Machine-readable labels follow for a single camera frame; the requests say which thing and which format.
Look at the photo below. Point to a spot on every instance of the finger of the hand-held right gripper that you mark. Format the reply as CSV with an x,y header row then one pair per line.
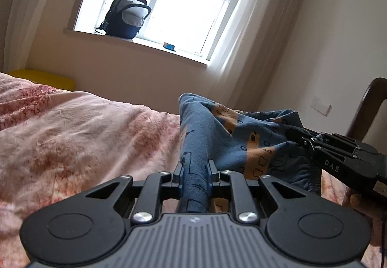
x,y
299,135

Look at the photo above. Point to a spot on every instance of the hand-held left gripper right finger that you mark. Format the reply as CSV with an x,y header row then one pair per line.
x,y
212,176

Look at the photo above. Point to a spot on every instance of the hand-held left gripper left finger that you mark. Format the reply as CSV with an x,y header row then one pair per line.
x,y
178,176

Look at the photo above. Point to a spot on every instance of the blue pants with orange print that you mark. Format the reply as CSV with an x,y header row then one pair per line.
x,y
229,147

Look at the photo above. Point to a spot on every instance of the person's right hand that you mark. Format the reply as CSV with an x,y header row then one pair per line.
x,y
361,206

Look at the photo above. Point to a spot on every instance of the dark wooden bed headboard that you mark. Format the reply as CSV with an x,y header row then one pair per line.
x,y
367,105

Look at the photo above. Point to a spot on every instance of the beige curtain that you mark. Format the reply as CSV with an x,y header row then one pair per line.
x,y
36,8
260,44

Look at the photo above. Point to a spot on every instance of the pink floral blanket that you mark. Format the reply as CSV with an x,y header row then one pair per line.
x,y
75,141

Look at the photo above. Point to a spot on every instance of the yellow box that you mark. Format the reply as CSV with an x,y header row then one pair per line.
x,y
45,78

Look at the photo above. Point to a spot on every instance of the dark blue grey backpack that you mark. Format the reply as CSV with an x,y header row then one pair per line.
x,y
127,15

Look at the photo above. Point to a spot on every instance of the white framed window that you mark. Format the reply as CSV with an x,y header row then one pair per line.
x,y
169,5

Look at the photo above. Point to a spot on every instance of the white wall switch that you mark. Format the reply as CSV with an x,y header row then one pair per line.
x,y
321,106

